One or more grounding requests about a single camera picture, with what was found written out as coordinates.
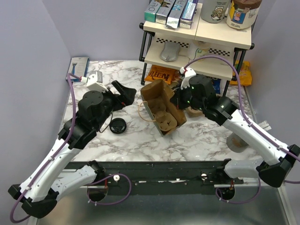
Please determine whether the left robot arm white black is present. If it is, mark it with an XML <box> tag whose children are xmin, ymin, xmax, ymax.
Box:
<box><xmin>8</xmin><ymin>81</ymin><xmax>136</xmax><ymax>218</ymax></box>

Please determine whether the yellow snack bag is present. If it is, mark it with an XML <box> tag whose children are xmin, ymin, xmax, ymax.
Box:
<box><xmin>230</xmin><ymin>60</ymin><xmax>252</xmax><ymax>86</ymax></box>

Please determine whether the teal toothpaste box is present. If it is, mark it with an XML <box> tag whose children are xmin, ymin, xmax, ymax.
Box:
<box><xmin>144</xmin><ymin>0</ymin><xmax>163</xmax><ymax>23</ymax></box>

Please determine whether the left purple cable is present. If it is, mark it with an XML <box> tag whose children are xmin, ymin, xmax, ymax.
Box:
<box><xmin>9</xmin><ymin>73</ymin><xmax>83</xmax><ymax>224</ymax></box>

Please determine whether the grey cartoon mug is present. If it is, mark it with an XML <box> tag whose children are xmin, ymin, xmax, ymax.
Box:
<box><xmin>200</xmin><ymin>0</ymin><xmax>230</xmax><ymax>23</ymax></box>

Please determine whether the black plastic lid stack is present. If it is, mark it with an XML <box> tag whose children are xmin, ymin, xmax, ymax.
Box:
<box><xmin>109</xmin><ymin>118</ymin><xmax>127</xmax><ymax>134</ymax></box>

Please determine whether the brown paper bag green side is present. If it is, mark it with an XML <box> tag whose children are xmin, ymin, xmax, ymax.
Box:
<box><xmin>137</xmin><ymin>80</ymin><xmax>187</xmax><ymax>136</ymax></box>

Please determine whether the silver blue toothpaste box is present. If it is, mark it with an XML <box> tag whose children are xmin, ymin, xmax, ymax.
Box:
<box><xmin>166</xmin><ymin>0</ymin><xmax>187</xmax><ymax>29</ymax></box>

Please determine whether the white blue toothpaste box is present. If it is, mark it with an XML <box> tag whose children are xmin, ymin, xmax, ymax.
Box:
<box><xmin>180</xmin><ymin>0</ymin><xmax>198</xmax><ymax>29</ymax></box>

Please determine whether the brown pulp cup carrier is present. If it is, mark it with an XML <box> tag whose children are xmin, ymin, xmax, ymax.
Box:
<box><xmin>186</xmin><ymin>107</ymin><xmax>203</xmax><ymax>118</ymax></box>
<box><xmin>150</xmin><ymin>103</ymin><xmax>178</xmax><ymax>132</ymax></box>

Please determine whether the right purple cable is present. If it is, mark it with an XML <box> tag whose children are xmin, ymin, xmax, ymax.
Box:
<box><xmin>184</xmin><ymin>55</ymin><xmax>300</xmax><ymax>204</ymax></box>

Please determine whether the blue razor package box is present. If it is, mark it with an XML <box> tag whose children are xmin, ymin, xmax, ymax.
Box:
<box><xmin>68</xmin><ymin>57</ymin><xmax>90</xmax><ymax>82</ymax></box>

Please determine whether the cream black tiered shelf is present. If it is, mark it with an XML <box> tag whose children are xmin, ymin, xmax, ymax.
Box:
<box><xmin>138</xmin><ymin>2</ymin><xmax>255</xmax><ymax>99</ymax></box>

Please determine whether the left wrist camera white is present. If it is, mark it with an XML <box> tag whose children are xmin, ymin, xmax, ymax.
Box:
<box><xmin>80</xmin><ymin>71</ymin><xmax>108</xmax><ymax>92</ymax></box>

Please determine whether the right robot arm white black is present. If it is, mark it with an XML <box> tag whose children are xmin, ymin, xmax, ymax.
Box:
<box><xmin>170</xmin><ymin>75</ymin><xmax>300</xmax><ymax>188</ymax></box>

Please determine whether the grey cup with straws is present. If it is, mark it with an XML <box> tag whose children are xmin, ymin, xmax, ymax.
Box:
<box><xmin>226</xmin><ymin>120</ymin><xmax>272</xmax><ymax>153</ymax></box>

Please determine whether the purple cable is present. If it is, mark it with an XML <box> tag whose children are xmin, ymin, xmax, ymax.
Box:
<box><xmin>9</xmin><ymin>73</ymin><xmax>83</xmax><ymax>224</ymax></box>
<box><xmin>184</xmin><ymin>55</ymin><xmax>300</xmax><ymax>204</ymax></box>

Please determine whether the orange kettle chips bag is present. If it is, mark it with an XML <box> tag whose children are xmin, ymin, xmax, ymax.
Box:
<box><xmin>145</xmin><ymin>65</ymin><xmax>177</xmax><ymax>85</ymax></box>

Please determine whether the white cartoon canister brown lid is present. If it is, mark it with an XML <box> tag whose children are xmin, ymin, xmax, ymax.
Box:
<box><xmin>226</xmin><ymin>0</ymin><xmax>262</xmax><ymax>30</ymax></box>

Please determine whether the blue doritos chips bag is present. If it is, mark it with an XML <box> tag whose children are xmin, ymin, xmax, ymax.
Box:
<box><xmin>211</xmin><ymin>77</ymin><xmax>221</xmax><ymax>94</ymax></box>

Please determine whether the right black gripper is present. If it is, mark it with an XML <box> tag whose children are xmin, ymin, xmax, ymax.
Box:
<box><xmin>170</xmin><ymin>82</ymin><xmax>205</xmax><ymax>112</ymax></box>

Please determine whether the white paper roll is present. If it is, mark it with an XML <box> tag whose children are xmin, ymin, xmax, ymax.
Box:
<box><xmin>187</xmin><ymin>40</ymin><xmax>210</xmax><ymax>61</ymax></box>

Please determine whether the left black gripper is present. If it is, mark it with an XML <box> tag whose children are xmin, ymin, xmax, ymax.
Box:
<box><xmin>94</xmin><ymin>81</ymin><xmax>136</xmax><ymax>131</ymax></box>

